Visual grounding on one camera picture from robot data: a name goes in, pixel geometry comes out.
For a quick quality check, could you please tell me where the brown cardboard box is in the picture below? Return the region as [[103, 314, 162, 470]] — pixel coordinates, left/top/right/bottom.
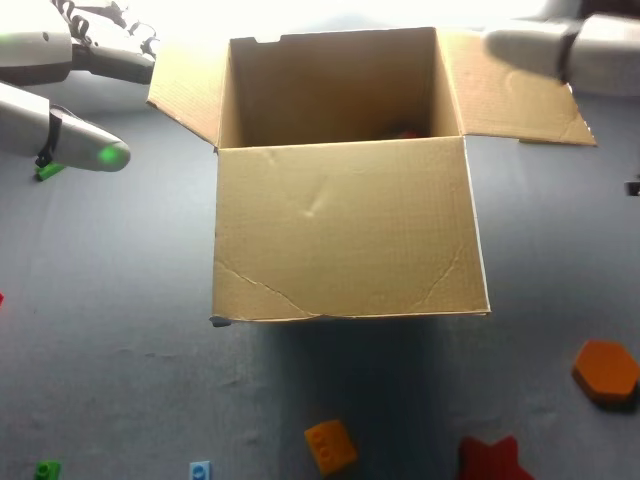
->
[[145, 25, 599, 329]]

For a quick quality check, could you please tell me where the grey table cloth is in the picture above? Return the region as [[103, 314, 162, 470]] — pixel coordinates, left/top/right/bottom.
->
[[0, 84, 640, 480]]

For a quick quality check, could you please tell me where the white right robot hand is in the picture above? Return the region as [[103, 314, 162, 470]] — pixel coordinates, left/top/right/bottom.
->
[[484, 13, 640, 97]]

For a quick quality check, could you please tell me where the red star block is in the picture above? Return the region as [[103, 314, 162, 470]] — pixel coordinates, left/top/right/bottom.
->
[[457, 434, 536, 480]]

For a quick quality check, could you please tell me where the orange hexagon block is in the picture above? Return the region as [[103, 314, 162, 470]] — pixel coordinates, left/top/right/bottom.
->
[[570, 339, 640, 406]]

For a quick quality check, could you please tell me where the brown chocolate cake toy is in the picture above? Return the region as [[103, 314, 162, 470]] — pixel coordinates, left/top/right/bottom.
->
[[380, 121, 427, 141]]

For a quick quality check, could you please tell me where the yellow toy brick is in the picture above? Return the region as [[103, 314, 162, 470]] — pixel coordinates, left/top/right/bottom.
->
[[303, 418, 359, 476]]

